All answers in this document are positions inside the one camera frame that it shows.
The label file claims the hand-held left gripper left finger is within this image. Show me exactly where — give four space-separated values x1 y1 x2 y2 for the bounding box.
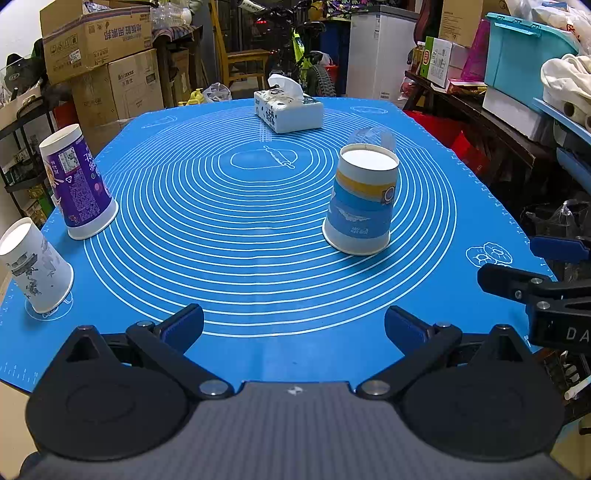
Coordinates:
48 304 234 400

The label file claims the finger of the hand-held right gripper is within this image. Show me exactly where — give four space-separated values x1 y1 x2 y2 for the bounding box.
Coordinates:
529 236 591 264
477 263 591 315

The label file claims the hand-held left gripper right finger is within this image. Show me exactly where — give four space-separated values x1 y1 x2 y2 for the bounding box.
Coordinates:
356 305 546 400

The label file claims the blue and yellow paper cup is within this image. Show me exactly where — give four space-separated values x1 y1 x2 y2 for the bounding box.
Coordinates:
322 144 400 256

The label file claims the white paper cup grey print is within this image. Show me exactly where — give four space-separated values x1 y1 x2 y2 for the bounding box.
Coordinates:
0 218 75 315

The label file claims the purple paper cup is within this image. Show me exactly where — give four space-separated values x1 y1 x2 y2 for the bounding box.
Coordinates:
39 124 120 240

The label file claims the clear plastic cup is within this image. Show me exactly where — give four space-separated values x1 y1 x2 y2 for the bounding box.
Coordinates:
348 126 397 152

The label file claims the blue silicone baking mat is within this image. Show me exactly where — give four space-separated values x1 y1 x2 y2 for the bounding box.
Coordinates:
0 97 557 393

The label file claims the red bag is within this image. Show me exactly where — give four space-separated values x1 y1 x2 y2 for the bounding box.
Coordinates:
404 110 490 176

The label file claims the white foam box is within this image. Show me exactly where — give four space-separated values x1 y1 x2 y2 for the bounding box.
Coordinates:
482 86 548 141

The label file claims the dark wooden side table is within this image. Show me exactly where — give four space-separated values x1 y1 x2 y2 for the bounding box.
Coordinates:
404 70 555 185

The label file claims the white cloth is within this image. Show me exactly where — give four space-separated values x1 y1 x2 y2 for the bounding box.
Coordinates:
541 54 591 109

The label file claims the teal plastic storage bin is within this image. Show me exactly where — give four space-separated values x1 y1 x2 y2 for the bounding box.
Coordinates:
484 12 580 100

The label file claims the pink bag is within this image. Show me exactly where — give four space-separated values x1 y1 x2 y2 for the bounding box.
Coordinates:
462 19 491 83

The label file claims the green and white carton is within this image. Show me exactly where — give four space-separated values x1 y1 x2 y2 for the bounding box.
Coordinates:
419 36 469 88

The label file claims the white tissue box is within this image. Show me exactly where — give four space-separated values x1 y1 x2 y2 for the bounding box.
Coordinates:
253 74 324 134

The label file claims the clear plastic bag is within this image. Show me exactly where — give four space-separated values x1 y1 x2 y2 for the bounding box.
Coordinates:
202 83 232 103

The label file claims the tall cardboard box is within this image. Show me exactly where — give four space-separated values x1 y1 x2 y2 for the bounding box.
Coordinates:
71 48 164 127

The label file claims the brown cardboard box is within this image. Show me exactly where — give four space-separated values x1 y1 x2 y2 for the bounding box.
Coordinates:
438 0 511 47

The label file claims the white chest freezer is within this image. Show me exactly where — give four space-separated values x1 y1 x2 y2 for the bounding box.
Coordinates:
345 6 420 103

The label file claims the bicycle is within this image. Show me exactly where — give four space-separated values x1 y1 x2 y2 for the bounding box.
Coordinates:
240 0 342 99

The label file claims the wooden chair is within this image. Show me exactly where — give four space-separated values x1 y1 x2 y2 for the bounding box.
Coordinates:
210 0 271 88

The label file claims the wide cardboard box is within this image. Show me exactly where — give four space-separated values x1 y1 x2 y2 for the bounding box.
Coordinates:
40 0 153 85

